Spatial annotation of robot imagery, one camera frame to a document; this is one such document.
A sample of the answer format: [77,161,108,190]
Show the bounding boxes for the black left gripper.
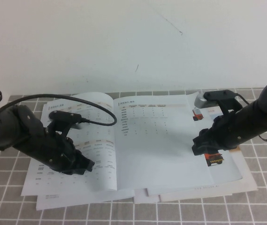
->
[30,127,95,176]

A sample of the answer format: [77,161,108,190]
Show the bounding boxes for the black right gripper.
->
[192,100,267,156]

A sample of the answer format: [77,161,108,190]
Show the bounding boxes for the grey checkered tablecloth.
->
[0,87,267,225]

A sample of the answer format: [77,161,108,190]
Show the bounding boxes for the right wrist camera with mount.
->
[194,90,244,119]

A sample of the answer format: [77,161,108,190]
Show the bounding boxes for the left wrist camera black cable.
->
[0,93,116,127]

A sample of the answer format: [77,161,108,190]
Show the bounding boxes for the wrist camera black cable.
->
[0,93,116,127]
[235,93,250,106]

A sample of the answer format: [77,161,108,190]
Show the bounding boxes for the right wrist camera black cable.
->
[235,93,250,106]

